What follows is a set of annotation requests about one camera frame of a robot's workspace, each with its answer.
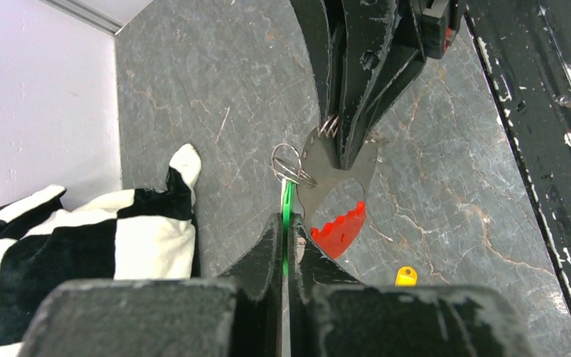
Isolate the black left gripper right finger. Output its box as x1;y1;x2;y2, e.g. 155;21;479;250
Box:
288;214;533;356

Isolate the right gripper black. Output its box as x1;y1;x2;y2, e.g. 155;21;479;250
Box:
291;0;465;170

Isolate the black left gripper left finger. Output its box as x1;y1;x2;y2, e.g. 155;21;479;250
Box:
19;213;284;356

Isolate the yellow key tag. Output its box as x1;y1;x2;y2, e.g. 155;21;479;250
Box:
395;266;419;286

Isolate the green key tag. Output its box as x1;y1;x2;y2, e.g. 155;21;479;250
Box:
281;178;295;277

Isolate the black white checkered pillow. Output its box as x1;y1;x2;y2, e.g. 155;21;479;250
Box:
0;144;202;356

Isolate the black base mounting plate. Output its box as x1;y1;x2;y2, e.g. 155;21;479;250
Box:
466;1;571;314

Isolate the right aluminium frame rail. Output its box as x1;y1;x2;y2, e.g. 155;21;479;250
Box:
41;0;124;36

